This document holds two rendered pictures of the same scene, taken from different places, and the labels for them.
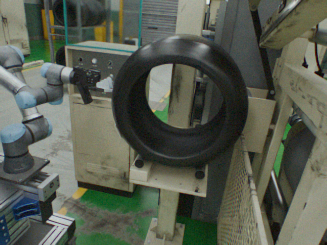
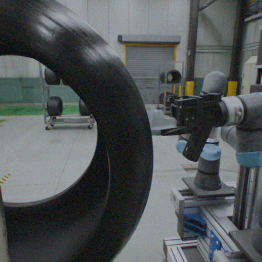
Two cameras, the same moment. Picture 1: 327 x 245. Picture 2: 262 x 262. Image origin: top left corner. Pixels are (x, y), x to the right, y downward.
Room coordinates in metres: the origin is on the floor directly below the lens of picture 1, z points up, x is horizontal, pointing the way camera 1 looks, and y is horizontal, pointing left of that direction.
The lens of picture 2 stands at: (1.54, 0.03, 1.32)
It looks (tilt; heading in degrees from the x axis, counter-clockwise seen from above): 13 degrees down; 159
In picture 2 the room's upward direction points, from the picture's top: straight up
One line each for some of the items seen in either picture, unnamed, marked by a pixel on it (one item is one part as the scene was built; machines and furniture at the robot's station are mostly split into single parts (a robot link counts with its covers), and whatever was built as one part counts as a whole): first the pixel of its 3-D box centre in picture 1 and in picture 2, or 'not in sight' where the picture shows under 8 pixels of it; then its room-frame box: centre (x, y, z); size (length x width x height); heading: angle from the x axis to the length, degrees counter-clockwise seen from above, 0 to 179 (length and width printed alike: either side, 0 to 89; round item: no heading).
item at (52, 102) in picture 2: not in sight; (69, 92); (-4.51, 0.65, 0.96); 1.33 x 0.64 x 1.92; 75
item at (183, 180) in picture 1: (172, 167); not in sight; (1.12, -0.07, 0.80); 0.37 x 0.36 x 0.02; 81
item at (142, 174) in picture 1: (147, 156); not in sight; (1.14, 0.07, 0.83); 0.36 x 0.09 x 0.06; 171
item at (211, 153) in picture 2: not in sight; (209, 157); (0.62, 0.88, 0.88); 0.13 x 0.12 x 0.14; 141
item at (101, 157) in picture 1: (111, 121); not in sight; (1.96, 0.46, 0.63); 0.56 x 0.41 x 1.27; 81
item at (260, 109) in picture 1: (251, 119); not in sight; (1.28, -0.48, 1.05); 0.20 x 0.15 x 0.30; 171
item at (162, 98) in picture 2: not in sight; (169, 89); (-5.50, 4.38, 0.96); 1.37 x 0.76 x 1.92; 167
